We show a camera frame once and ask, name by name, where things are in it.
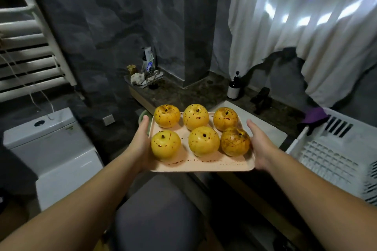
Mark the white sink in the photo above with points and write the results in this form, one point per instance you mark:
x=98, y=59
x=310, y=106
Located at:
x=268, y=130

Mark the clear glass mug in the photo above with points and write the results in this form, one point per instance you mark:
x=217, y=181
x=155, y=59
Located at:
x=154, y=82

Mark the dark soap pump bottle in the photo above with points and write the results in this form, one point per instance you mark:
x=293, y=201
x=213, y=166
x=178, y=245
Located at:
x=234, y=89

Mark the person's right forearm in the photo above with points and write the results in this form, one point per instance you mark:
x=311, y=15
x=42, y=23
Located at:
x=324, y=201

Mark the white towel radiator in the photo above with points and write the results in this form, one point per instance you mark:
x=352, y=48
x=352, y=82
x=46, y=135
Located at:
x=29, y=39

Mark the white toilet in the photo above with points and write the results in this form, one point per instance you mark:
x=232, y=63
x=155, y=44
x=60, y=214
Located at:
x=59, y=171

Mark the grey stool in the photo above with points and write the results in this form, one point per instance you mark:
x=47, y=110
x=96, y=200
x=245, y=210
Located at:
x=159, y=218

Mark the white hanging towel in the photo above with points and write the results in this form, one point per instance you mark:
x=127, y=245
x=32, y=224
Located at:
x=306, y=42

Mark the beige plastic tray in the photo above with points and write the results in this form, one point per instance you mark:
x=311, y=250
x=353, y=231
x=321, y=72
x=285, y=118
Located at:
x=194, y=164

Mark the white toothpaste tube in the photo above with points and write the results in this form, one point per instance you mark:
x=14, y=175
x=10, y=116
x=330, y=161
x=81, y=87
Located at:
x=149, y=58

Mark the white wall socket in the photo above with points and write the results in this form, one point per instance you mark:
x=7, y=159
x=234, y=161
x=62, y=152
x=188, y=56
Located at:
x=108, y=119

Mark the person's right hand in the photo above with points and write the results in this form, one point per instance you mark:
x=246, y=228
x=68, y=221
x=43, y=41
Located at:
x=265, y=151

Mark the white plastic basket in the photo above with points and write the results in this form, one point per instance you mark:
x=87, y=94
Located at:
x=336, y=165

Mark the person's left hand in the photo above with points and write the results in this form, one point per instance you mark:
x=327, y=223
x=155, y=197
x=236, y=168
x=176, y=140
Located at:
x=140, y=154

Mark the person's left forearm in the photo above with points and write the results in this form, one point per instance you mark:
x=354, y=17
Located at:
x=76, y=212

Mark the gold cup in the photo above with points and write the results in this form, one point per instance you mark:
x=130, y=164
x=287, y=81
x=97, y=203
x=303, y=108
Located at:
x=131, y=69

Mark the purple cloth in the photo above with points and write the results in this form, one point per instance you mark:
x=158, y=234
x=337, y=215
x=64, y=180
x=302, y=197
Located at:
x=315, y=115

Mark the crumpled white rag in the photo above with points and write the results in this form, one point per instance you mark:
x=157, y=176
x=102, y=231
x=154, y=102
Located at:
x=138, y=78

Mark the group of yellow apples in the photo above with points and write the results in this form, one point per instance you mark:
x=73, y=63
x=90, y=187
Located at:
x=204, y=140

